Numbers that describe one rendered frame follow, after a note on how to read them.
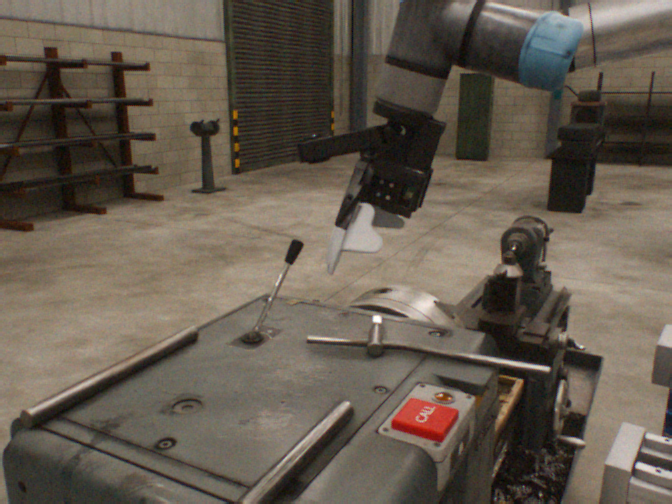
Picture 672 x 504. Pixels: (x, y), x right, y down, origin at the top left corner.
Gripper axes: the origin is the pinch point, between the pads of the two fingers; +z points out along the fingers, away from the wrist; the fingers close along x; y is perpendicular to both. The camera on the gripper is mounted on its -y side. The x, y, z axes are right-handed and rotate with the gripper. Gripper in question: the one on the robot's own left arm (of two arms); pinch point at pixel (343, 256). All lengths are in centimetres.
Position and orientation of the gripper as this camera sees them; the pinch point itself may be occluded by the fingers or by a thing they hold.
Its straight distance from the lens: 77.9
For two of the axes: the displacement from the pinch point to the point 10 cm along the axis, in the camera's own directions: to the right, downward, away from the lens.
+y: 9.1, 3.4, -2.3
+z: -2.5, 9.0, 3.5
